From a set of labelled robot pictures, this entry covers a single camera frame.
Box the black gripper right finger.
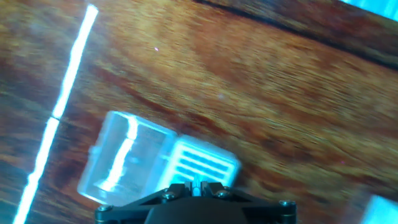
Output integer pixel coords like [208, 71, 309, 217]
[200, 182, 298, 215]

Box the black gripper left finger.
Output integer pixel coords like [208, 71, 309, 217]
[95, 182, 194, 218]

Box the blue pipette tip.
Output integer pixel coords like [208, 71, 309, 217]
[192, 175, 201, 197]

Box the white hinged pipette tip box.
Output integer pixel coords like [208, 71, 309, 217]
[360, 194, 398, 224]
[76, 110, 243, 208]

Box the glossy wooden board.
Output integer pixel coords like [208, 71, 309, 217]
[0, 0, 398, 224]

